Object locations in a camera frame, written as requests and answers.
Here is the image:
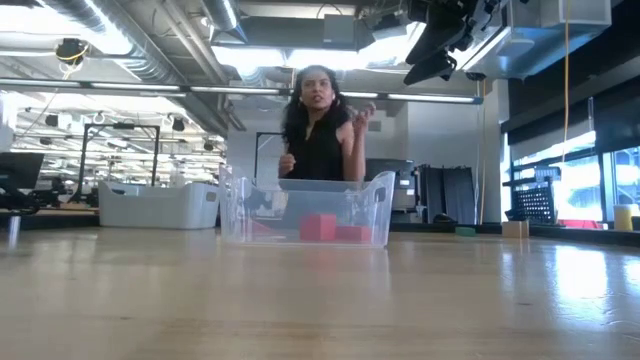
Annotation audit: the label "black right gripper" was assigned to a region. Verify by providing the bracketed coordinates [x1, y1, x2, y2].
[403, 0, 501, 87]

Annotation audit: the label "red rectangular block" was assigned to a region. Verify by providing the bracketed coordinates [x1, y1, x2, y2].
[334, 225, 374, 244]
[299, 213, 338, 243]

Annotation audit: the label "grey ceiling unit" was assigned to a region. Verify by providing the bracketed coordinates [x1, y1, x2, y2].
[238, 13, 376, 52]

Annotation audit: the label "black curtain panels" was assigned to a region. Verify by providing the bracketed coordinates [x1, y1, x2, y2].
[417, 164, 477, 225]

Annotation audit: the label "person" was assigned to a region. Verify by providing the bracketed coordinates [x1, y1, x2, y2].
[277, 64, 377, 183]

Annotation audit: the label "small cardboard box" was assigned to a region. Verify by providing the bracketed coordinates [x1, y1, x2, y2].
[501, 220, 531, 240]

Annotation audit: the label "clear plastic bin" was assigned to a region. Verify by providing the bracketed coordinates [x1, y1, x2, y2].
[218, 164, 396, 249]

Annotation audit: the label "red low object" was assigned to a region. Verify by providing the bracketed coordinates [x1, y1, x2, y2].
[557, 218, 604, 230]

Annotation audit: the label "yellow cup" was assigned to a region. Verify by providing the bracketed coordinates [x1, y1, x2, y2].
[613, 203, 640, 232]

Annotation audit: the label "linear ceiling light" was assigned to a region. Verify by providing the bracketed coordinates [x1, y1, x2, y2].
[0, 77, 484, 106]

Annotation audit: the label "white plastic bin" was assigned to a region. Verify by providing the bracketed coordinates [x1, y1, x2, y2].
[97, 180, 221, 231]

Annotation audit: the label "black monitor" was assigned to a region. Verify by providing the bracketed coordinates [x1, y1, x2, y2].
[0, 151, 45, 191]

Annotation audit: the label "black wall screen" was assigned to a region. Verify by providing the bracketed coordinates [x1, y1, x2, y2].
[363, 158, 416, 184]

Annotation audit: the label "black wire crate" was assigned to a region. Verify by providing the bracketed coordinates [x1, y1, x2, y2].
[503, 166, 562, 225]

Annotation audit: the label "black yellow cord reel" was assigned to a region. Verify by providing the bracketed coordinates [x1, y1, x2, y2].
[53, 37, 91, 67]

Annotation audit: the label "black rig frame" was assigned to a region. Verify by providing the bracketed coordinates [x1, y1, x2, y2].
[74, 122, 162, 204]

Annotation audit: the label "silver metal post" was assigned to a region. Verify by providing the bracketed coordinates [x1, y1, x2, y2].
[8, 214, 23, 247]

